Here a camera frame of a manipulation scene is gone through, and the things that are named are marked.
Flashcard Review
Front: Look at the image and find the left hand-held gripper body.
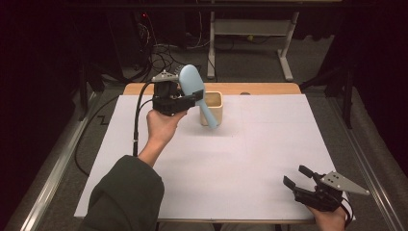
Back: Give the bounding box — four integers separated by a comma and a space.
151, 70, 197, 117

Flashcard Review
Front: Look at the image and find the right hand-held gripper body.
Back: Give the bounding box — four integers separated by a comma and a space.
293, 170, 371, 213

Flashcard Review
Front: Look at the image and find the light blue rice paddle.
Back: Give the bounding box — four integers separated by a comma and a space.
173, 64, 219, 130

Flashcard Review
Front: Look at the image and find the beige square cup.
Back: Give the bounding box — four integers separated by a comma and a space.
198, 90, 224, 127

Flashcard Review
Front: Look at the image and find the person's left hand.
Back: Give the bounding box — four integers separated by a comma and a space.
145, 108, 189, 147

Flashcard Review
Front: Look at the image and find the person's right hand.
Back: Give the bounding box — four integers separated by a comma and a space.
306, 205, 349, 231

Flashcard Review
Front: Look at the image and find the white paper sheet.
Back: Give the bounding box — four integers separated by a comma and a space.
74, 93, 356, 221

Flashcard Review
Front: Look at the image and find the wooden table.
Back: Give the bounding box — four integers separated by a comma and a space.
123, 82, 317, 224

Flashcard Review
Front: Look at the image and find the black computer tower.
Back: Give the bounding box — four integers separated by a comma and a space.
107, 11, 154, 71

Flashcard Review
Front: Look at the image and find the black metal stand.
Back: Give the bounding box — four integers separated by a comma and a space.
76, 62, 106, 122
299, 61, 358, 130

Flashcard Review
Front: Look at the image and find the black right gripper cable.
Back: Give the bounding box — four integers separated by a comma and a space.
339, 196, 356, 226

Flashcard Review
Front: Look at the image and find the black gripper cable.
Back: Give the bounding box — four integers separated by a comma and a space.
339, 196, 356, 226
132, 81, 156, 158

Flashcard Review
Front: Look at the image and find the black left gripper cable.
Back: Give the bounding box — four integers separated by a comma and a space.
132, 81, 156, 158

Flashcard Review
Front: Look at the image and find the tangle of black cables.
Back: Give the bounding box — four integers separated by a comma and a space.
138, 12, 214, 83

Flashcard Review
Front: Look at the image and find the aluminium floor rail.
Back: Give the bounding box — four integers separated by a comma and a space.
18, 90, 98, 231
330, 95, 398, 231

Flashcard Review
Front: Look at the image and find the white metal desk frame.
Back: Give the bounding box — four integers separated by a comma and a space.
205, 0, 343, 82

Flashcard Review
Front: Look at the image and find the black floor cable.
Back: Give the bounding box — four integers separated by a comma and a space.
74, 95, 120, 177

